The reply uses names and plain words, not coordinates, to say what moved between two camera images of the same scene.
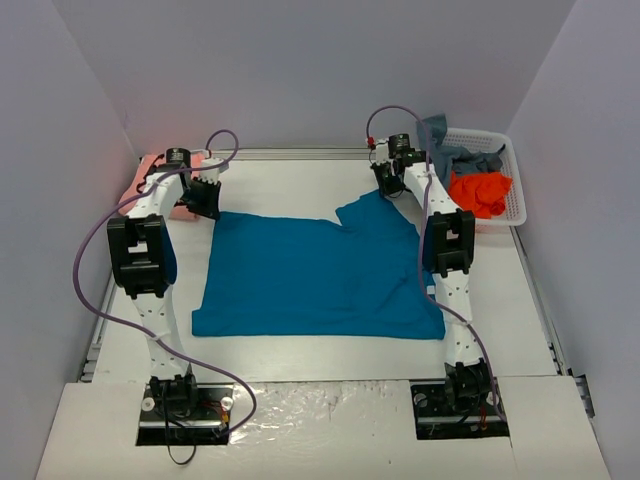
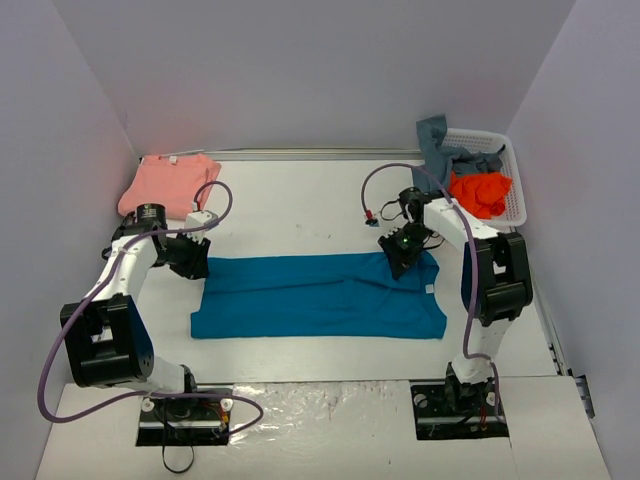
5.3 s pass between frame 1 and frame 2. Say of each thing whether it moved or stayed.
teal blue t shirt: moved
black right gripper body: moved
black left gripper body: moved
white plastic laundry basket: stayed
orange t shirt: stayed
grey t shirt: stayed
